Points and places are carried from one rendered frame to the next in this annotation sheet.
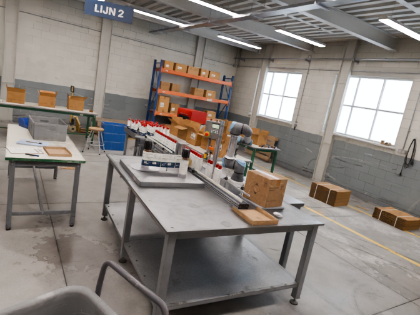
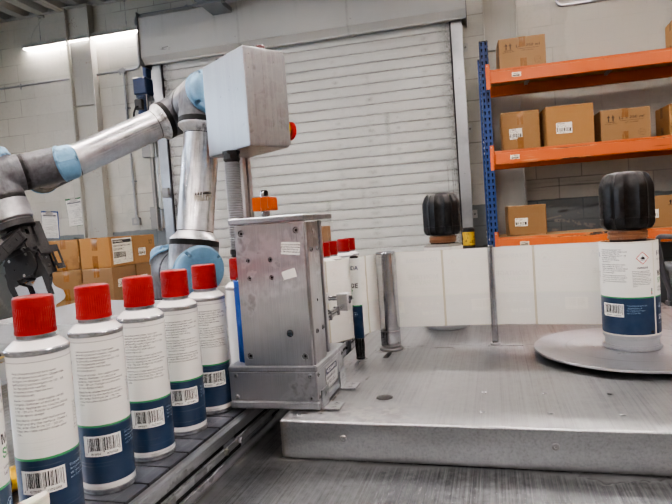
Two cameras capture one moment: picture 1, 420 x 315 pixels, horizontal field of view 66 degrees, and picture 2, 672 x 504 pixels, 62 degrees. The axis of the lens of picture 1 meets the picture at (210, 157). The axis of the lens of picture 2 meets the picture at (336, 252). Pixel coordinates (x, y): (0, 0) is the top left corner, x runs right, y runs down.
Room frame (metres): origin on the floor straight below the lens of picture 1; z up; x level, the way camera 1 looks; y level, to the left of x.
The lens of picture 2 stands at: (4.25, 0.98, 1.13)
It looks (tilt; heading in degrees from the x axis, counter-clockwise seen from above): 3 degrees down; 226
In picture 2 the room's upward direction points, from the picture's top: 4 degrees counter-clockwise
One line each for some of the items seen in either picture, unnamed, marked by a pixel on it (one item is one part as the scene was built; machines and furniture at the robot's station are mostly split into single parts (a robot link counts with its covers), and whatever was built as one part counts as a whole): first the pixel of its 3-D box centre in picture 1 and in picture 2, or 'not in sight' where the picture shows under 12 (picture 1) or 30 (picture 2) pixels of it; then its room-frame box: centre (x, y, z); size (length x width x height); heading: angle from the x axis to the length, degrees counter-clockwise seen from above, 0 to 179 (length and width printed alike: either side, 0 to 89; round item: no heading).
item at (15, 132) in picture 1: (39, 169); not in sight; (4.02, 2.16, 0.40); 1.90 x 0.75 x 0.80; 33
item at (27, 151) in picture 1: (25, 150); not in sight; (3.33, 1.95, 0.81); 0.38 x 0.36 x 0.02; 33
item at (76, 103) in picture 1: (76, 102); not in sight; (7.92, 3.47, 0.97); 0.48 x 0.47 x 0.37; 35
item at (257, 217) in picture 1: (254, 215); not in sight; (2.56, -0.46, 0.85); 0.30 x 0.26 x 0.04; 30
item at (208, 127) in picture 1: (212, 129); (246, 106); (3.56, 0.03, 1.38); 0.17 x 0.10 x 0.19; 85
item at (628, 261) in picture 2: (147, 154); (628, 259); (3.27, 0.65, 1.04); 0.09 x 0.09 x 0.29
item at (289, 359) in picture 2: (181, 154); (285, 307); (3.74, 0.34, 1.01); 0.14 x 0.13 x 0.26; 30
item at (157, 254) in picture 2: (239, 165); (175, 270); (3.55, -0.35, 1.04); 0.13 x 0.12 x 0.14; 79
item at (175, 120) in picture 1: (179, 126); not in sight; (6.81, 0.76, 0.97); 0.45 x 0.40 x 0.37; 125
